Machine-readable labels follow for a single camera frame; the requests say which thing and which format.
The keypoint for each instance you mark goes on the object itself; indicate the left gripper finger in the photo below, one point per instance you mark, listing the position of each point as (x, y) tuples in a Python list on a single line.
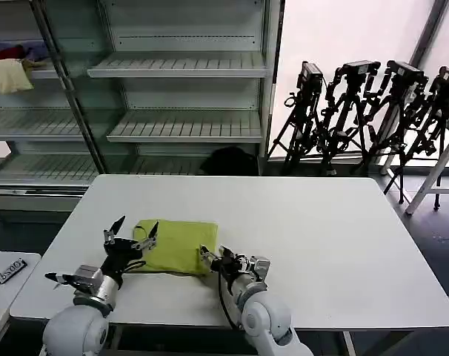
[(113, 230), (153, 237)]

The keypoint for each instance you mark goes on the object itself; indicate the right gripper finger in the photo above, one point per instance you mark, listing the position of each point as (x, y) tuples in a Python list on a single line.
[(208, 255), (227, 255)]

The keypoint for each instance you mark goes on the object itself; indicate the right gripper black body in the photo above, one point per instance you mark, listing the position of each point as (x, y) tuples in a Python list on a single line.
[(232, 269)]

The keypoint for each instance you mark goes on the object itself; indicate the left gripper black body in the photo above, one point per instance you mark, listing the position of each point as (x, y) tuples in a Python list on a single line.
[(120, 254)]

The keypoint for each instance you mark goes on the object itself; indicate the green shirt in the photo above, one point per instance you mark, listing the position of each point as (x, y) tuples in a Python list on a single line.
[(180, 244)]

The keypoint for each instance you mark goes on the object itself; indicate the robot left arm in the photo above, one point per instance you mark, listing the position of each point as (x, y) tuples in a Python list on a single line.
[(76, 330)]

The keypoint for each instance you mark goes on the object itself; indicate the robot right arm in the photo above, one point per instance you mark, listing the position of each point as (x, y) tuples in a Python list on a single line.
[(265, 319)]

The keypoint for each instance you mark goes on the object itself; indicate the black bag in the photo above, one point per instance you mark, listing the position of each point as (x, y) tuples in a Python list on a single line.
[(230, 161)]

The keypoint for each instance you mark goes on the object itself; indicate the metal rack with cloths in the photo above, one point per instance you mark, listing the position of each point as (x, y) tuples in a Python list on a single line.
[(35, 126)]

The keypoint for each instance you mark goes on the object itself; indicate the grey slatted shelving unit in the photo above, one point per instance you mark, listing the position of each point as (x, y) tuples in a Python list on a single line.
[(187, 66)]

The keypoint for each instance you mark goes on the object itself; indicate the white table with legs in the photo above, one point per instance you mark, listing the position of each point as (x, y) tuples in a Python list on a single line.
[(432, 178)]

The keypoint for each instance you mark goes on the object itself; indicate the black tripod with camera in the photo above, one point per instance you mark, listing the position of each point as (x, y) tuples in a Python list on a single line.
[(398, 111), (441, 107), (348, 111), (302, 122)]

